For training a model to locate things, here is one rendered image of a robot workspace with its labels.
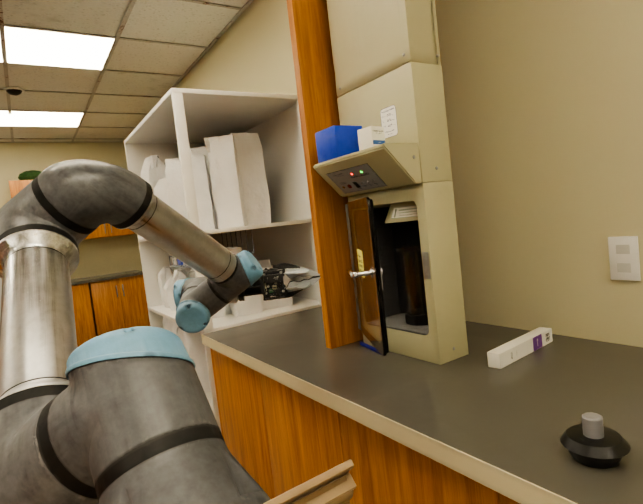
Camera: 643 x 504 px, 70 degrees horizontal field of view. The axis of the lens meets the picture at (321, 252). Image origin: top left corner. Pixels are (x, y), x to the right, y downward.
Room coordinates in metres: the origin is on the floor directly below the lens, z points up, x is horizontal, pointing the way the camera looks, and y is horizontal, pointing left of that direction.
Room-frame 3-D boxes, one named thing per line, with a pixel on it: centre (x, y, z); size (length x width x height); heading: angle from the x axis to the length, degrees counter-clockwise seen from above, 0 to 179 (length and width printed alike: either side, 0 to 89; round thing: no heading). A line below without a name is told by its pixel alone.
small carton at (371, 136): (1.22, -0.17, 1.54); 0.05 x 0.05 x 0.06; 41
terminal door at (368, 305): (1.26, -0.11, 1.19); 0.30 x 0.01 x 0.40; 6
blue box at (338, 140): (1.34, -0.09, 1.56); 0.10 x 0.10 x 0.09; 33
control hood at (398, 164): (1.26, -0.14, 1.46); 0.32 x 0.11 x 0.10; 33
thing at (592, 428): (0.67, -0.38, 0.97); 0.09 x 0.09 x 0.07
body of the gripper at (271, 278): (1.16, 0.16, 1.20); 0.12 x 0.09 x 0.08; 96
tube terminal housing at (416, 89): (1.36, -0.29, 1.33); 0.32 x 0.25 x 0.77; 33
